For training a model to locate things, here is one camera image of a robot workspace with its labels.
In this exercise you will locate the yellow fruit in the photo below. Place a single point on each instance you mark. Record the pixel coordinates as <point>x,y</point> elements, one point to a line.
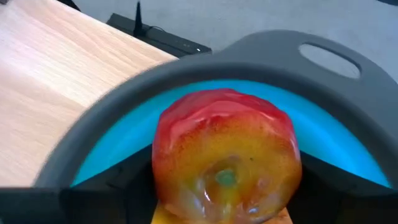
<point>160,217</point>

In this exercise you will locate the black box with antenna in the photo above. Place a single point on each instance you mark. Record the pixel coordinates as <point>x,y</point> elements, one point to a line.
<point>161,39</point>

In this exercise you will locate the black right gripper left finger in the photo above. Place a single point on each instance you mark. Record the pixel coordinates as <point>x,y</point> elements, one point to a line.
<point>93,205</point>

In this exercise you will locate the teal bowl grey rim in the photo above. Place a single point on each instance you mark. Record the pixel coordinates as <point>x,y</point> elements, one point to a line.
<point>264,59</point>

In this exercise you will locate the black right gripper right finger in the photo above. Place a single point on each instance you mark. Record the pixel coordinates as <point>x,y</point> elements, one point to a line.
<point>342,202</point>

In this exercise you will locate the red yellow apple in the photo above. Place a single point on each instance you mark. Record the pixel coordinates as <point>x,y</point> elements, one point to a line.
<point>224,140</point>

